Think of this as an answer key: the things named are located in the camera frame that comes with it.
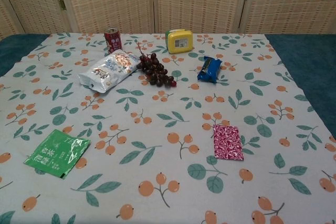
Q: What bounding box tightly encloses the white snack bag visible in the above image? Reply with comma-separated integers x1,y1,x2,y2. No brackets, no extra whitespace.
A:
78,49,141,93

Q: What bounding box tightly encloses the blue wrapped snack pack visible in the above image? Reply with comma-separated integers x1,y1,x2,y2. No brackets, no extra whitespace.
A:
196,56,223,84

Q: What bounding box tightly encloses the yellow plastic box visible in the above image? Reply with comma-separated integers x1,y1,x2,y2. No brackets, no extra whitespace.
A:
165,28,194,55

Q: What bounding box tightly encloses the woven folding screen panel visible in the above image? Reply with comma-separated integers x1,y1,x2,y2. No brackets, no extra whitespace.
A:
54,0,158,35
237,0,336,36
0,0,22,40
152,0,253,35
0,0,66,36

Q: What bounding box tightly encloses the red drink can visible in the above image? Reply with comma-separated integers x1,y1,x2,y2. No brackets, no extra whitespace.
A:
103,27,123,54

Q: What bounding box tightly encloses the dark purple grape bunch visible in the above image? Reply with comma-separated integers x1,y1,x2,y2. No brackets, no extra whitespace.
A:
136,41,178,88

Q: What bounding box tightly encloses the green tea packet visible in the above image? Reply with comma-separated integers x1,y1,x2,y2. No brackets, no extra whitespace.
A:
23,129,92,180

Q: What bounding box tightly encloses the floral fruit print tablecloth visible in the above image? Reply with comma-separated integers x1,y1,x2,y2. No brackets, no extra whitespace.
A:
0,32,336,224

